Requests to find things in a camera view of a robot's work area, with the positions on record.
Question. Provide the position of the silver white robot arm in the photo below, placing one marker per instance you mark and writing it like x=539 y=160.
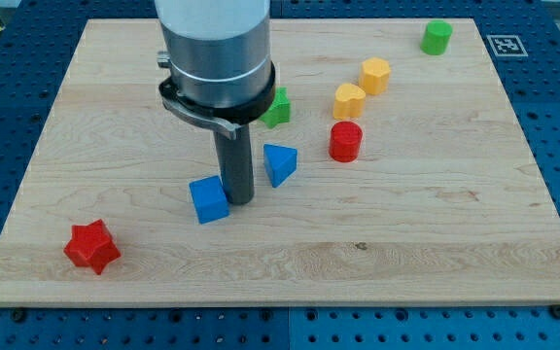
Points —
x=218 y=54

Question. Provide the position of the blue triangle block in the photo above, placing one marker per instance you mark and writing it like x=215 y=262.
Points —
x=279 y=163

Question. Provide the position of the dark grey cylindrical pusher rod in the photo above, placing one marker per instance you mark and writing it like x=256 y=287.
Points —
x=236 y=166

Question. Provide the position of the green star block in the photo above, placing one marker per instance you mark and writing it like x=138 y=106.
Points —
x=279 y=111

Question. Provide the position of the blue cube block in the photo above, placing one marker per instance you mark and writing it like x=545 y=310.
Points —
x=209 y=199

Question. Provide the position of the red cylinder block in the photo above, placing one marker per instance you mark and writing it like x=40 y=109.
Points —
x=345 y=141

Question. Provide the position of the yellow heart block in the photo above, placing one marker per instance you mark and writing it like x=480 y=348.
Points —
x=349 y=102

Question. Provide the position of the light wooden board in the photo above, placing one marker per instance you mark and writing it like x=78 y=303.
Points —
x=444 y=205

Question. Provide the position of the yellow hexagon block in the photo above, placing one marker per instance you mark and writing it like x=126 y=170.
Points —
x=374 y=75

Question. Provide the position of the red star block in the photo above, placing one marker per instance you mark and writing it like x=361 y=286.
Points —
x=91 y=246

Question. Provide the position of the green cylinder block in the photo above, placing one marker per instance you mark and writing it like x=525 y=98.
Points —
x=436 y=37

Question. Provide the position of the white fiducial marker tag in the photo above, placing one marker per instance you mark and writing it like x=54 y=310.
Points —
x=506 y=45

